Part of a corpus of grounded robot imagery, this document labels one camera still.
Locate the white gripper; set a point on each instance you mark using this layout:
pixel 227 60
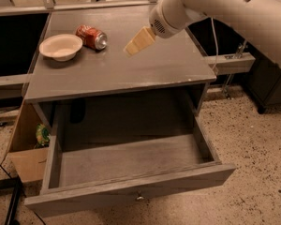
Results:
pixel 163 22

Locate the red coke can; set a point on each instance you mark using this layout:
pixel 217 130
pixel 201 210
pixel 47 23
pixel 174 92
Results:
pixel 92 37

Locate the white paper bowl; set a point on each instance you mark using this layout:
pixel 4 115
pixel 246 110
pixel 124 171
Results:
pixel 60 48

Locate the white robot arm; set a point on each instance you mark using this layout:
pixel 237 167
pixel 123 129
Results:
pixel 257 21

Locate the open grey top drawer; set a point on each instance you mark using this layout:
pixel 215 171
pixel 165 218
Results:
pixel 98 163

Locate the metal drawer knob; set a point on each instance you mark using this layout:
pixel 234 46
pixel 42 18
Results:
pixel 139 197

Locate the grey wooden cabinet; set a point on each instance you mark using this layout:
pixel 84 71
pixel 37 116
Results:
pixel 108 98

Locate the green snack bag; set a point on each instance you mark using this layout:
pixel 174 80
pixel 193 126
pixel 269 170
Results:
pixel 42 136

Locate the cardboard box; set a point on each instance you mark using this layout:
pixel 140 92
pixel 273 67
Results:
pixel 29 161

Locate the black floor stand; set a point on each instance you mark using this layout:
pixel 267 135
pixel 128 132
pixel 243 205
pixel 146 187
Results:
pixel 13 188

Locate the grey wooden rail right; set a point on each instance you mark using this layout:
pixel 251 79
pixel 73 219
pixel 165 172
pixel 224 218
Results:
pixel 228 64

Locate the grey wooden rail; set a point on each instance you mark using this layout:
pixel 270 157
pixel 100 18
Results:
pixel 228 64
pixel 14 86

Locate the back grey shelf rail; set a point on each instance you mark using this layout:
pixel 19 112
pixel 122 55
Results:
pixel 84 0

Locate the grey wooden rail left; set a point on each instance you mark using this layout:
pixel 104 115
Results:
pixel 14 86

